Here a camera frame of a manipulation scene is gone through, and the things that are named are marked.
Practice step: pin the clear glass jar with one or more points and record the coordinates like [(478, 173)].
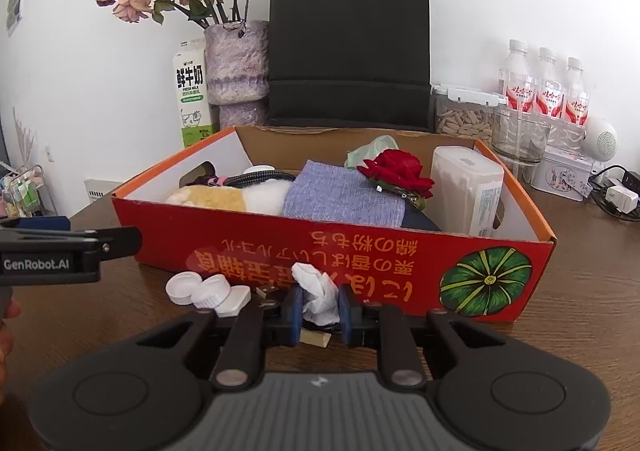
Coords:
[(520, 136)]

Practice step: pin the blue knitted cloth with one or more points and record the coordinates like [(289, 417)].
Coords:
[(340, 191)]

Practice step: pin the pale dried grass sprig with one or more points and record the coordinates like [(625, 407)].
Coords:
[(25, 136)]

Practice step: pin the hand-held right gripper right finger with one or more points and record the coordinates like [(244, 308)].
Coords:
[(349, 318)]

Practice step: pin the clear water bottle red label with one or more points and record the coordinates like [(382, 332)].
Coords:
[(575, 96), (515, 81), (547, 86)]

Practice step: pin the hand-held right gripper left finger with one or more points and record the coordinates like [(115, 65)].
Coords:
[(292, 316)]

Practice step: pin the white and green milk carton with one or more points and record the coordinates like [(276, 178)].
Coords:
[(192, 96)]

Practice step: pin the wall poster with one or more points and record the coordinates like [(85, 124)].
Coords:
[(15, 3)]

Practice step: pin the pale green plastic bag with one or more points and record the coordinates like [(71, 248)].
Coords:
[(367, 151)]

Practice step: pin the white round speaker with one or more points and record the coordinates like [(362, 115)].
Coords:
[(602, 138)]

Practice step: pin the white printed tin box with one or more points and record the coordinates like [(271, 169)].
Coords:
[(562, 176)]

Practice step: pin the small beige block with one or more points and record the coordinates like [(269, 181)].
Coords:
[(315, 340)]

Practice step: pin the person's left hand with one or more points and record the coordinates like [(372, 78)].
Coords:
[(6, 356)]

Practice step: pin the white and orange plush toy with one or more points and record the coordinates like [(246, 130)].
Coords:
[(225, 196)]

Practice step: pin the dark blue cloth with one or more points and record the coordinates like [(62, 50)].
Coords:
[(420, 221)]

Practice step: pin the black paper bag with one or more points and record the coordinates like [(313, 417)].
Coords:
[(350, 46)]

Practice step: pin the purple speckled vase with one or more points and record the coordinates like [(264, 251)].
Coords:
[(237, 71)]

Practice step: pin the red artificial rose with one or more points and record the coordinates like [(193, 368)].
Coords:
[(400, 171)]

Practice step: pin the white plastic canister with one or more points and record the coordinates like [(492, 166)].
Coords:
[(467, 196)]

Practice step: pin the clear seed storage container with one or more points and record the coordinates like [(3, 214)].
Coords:
[(462, 118)]

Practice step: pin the white tissue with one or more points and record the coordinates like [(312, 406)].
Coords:
[(317, 291)]

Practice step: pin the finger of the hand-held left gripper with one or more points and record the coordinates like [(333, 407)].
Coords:
[(50, 223), (120, 241)]

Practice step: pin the orange cardboard box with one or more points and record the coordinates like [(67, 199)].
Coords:
[(250, 251)]

